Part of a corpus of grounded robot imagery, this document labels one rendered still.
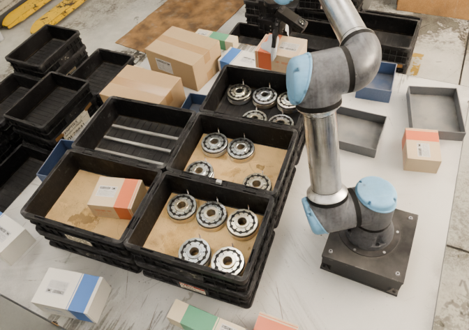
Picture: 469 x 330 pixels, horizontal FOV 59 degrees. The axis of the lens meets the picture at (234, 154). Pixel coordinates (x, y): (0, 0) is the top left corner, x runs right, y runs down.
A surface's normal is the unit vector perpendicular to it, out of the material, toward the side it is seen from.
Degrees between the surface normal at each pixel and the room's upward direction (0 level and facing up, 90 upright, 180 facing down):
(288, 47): 0
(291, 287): 0
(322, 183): 72
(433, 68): 0
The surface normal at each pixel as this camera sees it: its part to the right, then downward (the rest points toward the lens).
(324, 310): -0.10, -0.64
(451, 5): -0.43, 0.48
